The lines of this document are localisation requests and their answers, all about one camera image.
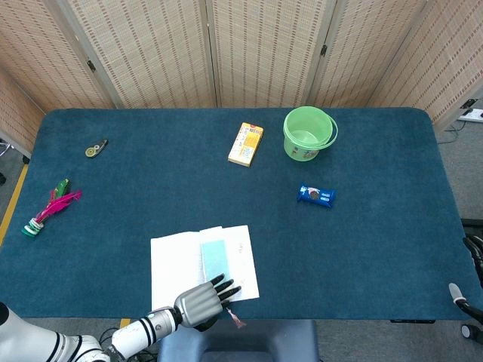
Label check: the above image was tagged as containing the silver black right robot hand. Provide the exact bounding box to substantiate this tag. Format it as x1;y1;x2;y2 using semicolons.
448;235;483;325

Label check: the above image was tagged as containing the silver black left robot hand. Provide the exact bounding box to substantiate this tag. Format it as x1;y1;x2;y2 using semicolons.
174;274;242;333

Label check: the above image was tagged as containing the white notebook with tassel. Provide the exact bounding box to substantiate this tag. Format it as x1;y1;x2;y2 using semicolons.
149;225;261;311

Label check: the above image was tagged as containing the blue white tasselled bookmark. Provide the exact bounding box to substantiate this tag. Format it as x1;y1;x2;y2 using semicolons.
198;226;247;330

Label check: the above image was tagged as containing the dark blue robot torso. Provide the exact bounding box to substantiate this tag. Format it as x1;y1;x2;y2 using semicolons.
157;319;320;362

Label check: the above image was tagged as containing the blue felt table cover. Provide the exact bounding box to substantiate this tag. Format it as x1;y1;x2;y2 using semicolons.
0;107;477;321

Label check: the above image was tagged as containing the white power strip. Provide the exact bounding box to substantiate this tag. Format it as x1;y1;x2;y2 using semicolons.
457;108;483;122

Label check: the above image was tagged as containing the blue cookie packet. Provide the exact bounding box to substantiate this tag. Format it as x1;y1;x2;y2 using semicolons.
296;182;337;210

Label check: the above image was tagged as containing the yellow cardboard box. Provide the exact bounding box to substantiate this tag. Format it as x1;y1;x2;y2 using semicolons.
227;121;265;168

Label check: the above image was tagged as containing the pink feather shuttlecock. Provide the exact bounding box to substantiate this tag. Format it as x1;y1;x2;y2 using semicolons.
20;177;83;238

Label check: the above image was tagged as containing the green plastic bucket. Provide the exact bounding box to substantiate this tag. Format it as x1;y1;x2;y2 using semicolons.
282;106;340;162

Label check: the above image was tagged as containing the green black correction tape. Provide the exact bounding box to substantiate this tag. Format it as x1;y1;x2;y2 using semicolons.
84;138;109;160

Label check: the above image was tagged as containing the woven bamboo folding screen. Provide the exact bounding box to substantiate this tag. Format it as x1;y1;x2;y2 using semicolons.
0;0;483;159

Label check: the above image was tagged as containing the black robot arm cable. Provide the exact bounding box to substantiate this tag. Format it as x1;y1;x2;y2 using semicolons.
98;326;162;362

